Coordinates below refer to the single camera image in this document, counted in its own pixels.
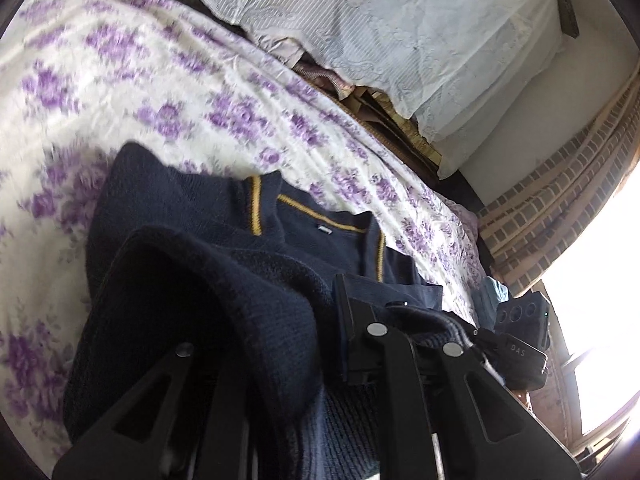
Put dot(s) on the navy knit sweater yellow trim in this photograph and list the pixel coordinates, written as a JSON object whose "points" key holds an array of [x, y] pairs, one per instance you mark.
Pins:
{"points": [[244, 270]]}

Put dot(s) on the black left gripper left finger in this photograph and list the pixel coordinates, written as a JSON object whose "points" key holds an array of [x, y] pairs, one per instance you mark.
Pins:
{"points": [[171, 425]]}

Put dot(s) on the pale blue lace cover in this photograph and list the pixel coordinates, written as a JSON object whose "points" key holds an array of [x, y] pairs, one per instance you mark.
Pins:
{"points": [[455, 66]]}

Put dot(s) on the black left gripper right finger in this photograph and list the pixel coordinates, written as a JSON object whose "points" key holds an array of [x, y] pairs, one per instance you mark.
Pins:
{"points": [[446, 394]]}

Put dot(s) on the white purple floral bedsheet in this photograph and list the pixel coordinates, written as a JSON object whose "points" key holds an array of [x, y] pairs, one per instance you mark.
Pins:
{"points": [[79, 78]]}

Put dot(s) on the brown checked curtain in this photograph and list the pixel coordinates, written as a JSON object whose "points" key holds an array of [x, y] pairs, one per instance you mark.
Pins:
{"points": [[531, 224]]}

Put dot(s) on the stacked brown folded fabrics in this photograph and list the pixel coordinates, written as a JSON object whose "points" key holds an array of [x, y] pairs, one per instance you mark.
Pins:
{"points": [[375, 109]]}

